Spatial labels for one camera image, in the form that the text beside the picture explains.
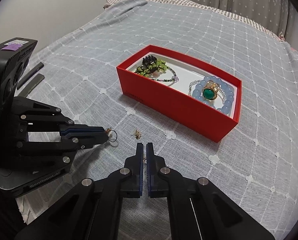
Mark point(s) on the black hair claw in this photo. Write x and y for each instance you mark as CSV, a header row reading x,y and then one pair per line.
x,y
149,60

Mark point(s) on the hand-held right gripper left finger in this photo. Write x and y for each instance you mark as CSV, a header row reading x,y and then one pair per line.
x,y
139,177

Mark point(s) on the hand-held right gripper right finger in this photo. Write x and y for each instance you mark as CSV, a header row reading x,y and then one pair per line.
x,y
149,180

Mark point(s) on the black flat bar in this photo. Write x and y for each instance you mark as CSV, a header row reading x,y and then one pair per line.
x,y
36,68

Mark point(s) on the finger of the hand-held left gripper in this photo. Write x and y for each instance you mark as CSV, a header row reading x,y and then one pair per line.
x,y
89,140
84,129

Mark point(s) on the small gold earring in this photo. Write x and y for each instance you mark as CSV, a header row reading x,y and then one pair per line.
x,y
145,160
137,134

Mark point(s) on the grey flat bar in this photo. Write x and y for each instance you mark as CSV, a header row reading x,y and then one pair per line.
x,y
37,79

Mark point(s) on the red cardboard box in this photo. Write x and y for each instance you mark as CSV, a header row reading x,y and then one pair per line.
x,y
176,110

